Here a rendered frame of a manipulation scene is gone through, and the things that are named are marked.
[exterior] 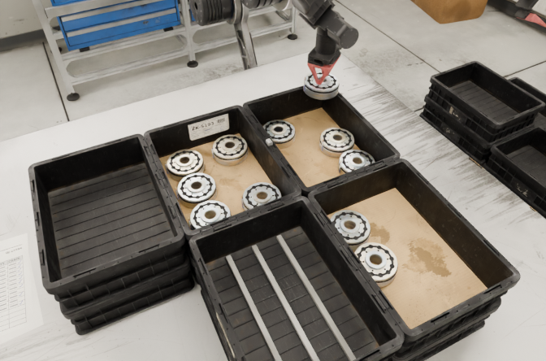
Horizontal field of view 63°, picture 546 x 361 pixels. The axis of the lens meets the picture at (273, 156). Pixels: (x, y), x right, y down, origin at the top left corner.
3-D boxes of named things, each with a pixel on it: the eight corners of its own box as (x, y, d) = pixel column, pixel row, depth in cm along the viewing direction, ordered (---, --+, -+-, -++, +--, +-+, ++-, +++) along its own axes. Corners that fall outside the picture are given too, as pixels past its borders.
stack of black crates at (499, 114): (408, 148, 235) (428, 76, 204) (449, 130, 246) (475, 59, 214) (464, 198, 210) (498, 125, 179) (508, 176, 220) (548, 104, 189)
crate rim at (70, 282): (30, 171, 117) (27, 164, 115) (143, 138, 126) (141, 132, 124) (47, 297, 91) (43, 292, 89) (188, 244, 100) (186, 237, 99)
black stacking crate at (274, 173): (150, 162, 133) (143, 133, 125) (241, 133, 142) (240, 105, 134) (193, 266, 107) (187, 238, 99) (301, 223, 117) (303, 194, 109)
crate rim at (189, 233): (143, 137, 126) (141, 132, 124) (240, 109, 136) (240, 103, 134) (188, 244, 100) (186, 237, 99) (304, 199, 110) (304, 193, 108)
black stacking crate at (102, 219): (44, 195, 123) (28, 167, 115) (149, 163, 133) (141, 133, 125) (63, 318, 98) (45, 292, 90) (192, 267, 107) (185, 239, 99)
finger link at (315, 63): (335, 79, 131) (340, 50, 124) (327, 91, 126) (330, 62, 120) (314, 73, 133) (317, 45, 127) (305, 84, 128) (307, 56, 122)
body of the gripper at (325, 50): (341, 50, 127) (344, 26, 122) (328, 67, 120) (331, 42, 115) (320, 45, 129) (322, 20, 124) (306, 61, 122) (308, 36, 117)
